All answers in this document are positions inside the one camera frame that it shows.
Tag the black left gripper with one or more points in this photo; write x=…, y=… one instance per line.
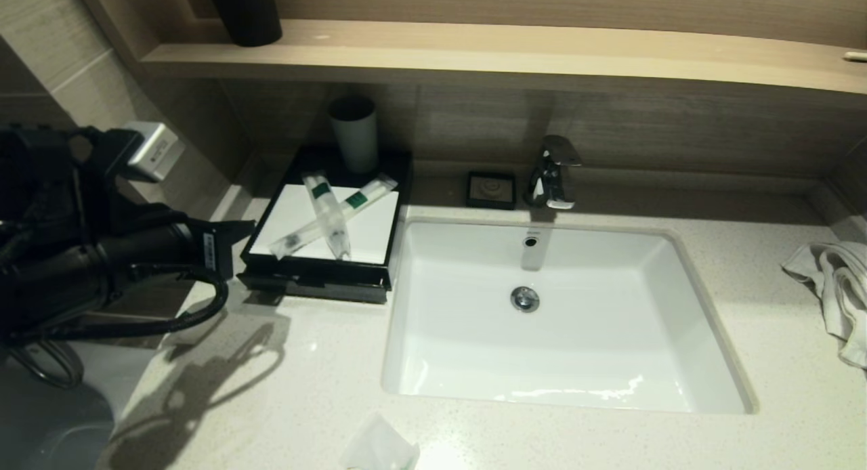
x=196, y=253

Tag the black tray with toiletry packets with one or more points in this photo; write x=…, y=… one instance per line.
x=318, y=290

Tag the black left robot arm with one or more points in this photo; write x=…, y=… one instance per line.
x=68, y=253

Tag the black amenity drawer box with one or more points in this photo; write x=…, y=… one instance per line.
x=393, y=162

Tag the clear toothbrush packet green label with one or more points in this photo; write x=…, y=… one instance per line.
x=327, y=212
x=366, y=194

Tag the grey cup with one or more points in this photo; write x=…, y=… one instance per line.
x=354, y=140

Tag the black cylinder container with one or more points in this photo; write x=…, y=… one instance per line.
x=245, y=13

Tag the black square soap dish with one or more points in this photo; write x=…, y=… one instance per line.
x=491, y=190

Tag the crumpled white plastic wrapper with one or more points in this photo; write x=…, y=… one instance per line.
x=379, y=446

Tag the chrome drain stopper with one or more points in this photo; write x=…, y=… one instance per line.
x=525, y=299

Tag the chrome faucet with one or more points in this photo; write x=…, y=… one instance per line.
x=552, y=179

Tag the light wooden shelf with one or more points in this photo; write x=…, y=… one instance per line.
x=542, y=52

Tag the white ceramic sink basin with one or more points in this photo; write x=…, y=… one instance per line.
x=576, y=348

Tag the white towel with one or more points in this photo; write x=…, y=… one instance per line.
x=840, y=287

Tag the small white shelf item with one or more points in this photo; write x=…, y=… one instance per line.
x=855, y=55

